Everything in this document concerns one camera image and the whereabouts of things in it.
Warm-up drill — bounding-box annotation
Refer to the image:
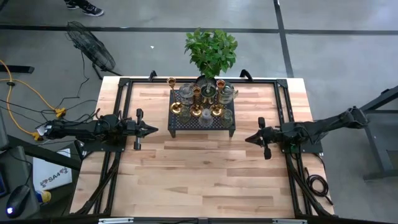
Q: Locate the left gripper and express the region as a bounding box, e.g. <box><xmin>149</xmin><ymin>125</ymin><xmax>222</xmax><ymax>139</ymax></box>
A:
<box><xmin>124</xmin><ymin>108</ymin><xmax>159</xmax><ymax>151</ymax></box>

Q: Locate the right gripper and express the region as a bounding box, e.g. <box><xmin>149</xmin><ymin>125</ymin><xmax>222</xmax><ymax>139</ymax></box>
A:
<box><xmin>244</xmin><ymin>116</ymin><xmax>284</xmax><ymax>161</ymax></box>

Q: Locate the gold candlestick holder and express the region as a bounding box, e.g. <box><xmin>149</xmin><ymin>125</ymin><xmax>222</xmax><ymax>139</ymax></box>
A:
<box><xmin>166</xmin><ymin>77</ymin><xmax>185</xmax><ymax>115</ymax></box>
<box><xmin>189</xmin><ymin>86</ymin><xmax>205</xmax><ymax>118</ymax></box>
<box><xmin>210</xmin><ymin>78</ymin><xmax>227</xmax><ymax>118</ymax></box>

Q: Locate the green ribbed glass candleholder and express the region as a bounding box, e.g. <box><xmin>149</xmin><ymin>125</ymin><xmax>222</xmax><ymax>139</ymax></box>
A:
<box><xmin>220</xmin><ymin>109</ymin><xmax>234</xmax><ymax>129</ymax></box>
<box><xmin>178</xmin><ymin>106</ymin><xmax>192</xmax><ymax>125</ymax></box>

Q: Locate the clear ribbed glass candleholder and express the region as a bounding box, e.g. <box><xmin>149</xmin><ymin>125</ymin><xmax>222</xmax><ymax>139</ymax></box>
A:
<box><xmin>198</xmin><ymin>108</ymin><xmax>214</xmax><ymax>128</ymax></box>

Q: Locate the black perforated metal shelf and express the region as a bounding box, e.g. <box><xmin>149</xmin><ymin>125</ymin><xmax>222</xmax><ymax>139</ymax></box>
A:
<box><xmin>167</xmin><ymin>88</ymin><xmax>236</xmax><ymax>139</ymax></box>

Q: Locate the black plant pot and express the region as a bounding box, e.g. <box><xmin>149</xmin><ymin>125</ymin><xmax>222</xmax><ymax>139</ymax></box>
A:
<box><xmin>195</xmin><ymin>74</ymin><xmax>218</xmax><ymax>90</ymax></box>

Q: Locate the silver aluminium extrusion piece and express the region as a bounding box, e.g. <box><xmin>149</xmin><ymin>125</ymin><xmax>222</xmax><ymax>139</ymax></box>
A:
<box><xmin>98</xmin><ymin>217</ymin><xmax>135</xmax><ymax>224</ymax></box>
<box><xmin>271</xmin><ymin>218</ymin><xmax>308</xmax><ymax>224</ymax></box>

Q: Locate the black floor fan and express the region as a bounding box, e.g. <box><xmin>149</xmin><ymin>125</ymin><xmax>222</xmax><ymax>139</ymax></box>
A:
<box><xmin>64</xmin><ymin>21</ymin><xmax>123</xmax><ymax>81</ymax></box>

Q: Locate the green leafy potted plant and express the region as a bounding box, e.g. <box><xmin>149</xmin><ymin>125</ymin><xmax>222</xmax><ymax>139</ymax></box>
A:
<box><xmin>183</xmin><ymin>27</ymin><xmax>239</xmax><ymax>79</ymax></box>

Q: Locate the white printed paper sheet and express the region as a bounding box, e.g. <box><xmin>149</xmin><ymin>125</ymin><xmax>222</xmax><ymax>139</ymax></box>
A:
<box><xmin>32</xmin><ymin>148</ymin><xmax>73</xmax><ymax>192</ymax></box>

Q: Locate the black metal stand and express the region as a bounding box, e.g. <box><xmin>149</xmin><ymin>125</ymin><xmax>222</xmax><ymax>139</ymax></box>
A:
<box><xmin>359</xmin><ymin>85</ymin><xmax>398</xmax><ymax>182</ymax></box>

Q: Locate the yellow and blue small object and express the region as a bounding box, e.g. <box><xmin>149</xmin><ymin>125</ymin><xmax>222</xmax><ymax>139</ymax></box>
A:
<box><xmin>35</xmin><ymin>189</ymin><xmax>52</xmax><ymax>205</ymax></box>

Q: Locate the person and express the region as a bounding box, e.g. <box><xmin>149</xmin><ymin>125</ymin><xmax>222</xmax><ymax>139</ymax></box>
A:
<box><xmin>63</xmin><ymin>0</ymin><xmax>105</xmax><ymax>17</ymax></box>

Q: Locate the dark operator desk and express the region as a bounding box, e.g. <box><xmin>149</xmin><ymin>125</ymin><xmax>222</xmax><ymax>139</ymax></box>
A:
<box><xmin>0</xmin><ymin>133</ymin><xmax>82</xmax><ymax>224</ymax></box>

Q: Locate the black floor bar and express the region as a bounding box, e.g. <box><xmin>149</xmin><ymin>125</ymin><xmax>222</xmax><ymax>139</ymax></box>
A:
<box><xmin>0</xmin><ymin>64</ymin><xmax>35</xmax><ymax>75</ymax></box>

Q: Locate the black computer mouse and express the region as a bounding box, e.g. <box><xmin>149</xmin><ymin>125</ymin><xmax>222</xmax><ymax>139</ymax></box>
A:
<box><xmin>5</xmin><ymin>184</ymin><xmax>32</xmax><ymax>220</ymax></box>

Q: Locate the black aluminium rig frame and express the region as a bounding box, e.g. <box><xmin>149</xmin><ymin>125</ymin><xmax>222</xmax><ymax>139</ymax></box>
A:
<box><xmin>68</xmin><ymin>68</ymin><xmax>336</xmax><ymax>224</ymax></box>

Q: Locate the coiled black cable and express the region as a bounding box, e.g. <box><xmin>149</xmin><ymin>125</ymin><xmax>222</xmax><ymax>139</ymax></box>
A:
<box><xmin>303</xmin><ymin>166</ymin><xmax>335</xmax><ymax>207</ymax></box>

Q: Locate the black floor cable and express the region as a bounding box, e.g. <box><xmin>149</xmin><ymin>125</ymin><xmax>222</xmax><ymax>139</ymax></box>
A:
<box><xmin>0</xmin><ymin>51</ymin><xmax>99</xmax><ymax>125</ymax></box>

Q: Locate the yellow cable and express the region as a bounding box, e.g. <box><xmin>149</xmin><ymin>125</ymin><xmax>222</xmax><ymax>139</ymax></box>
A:
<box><xmin>0</xmin><ymin>59</ymin><xmax>67</xmax><ymax>142</ymax></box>

